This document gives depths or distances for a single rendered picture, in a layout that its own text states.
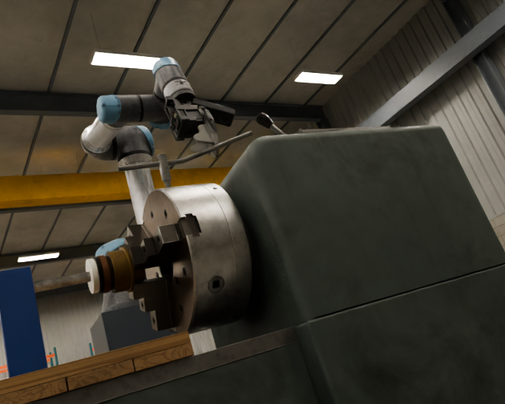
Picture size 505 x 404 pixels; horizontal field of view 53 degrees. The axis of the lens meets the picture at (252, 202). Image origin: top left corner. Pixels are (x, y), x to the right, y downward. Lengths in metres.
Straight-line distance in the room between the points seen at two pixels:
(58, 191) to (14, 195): 0.92
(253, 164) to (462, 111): 11.58
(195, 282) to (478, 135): 11.49
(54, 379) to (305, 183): 0.58
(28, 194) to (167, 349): 11.45
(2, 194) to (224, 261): 11.29
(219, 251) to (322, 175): 0.28
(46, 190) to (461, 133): 9.53
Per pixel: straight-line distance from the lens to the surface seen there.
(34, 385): 0.82
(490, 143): 12.16
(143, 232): 1.16
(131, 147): 1.77
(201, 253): 0.95
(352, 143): 1.16
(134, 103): 1.42
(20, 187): 12.30
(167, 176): 1.14
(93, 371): 0.83
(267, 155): 1.03
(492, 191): 12.12
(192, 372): 0.88
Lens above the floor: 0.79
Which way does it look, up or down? 19 degrees up
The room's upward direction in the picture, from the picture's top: 19 degrees counter-clockwise
